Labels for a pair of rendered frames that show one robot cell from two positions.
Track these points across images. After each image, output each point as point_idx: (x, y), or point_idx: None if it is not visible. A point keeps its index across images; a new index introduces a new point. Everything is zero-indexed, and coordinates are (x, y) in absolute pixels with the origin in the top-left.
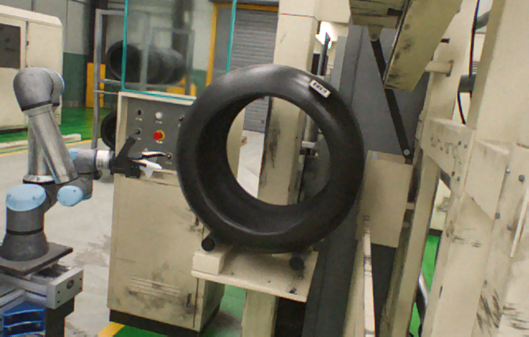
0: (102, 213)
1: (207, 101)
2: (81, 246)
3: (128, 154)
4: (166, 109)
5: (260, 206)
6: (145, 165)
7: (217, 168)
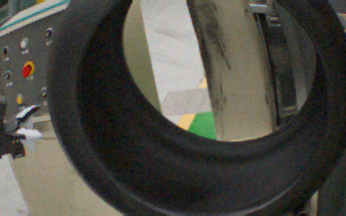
0: (10, 170)
1: (76, 19)
2: (12, 214)
3: (5, 126)
4: (30, 31)
5: (230, 153)
6: (25, 137)
7: (121, 108)
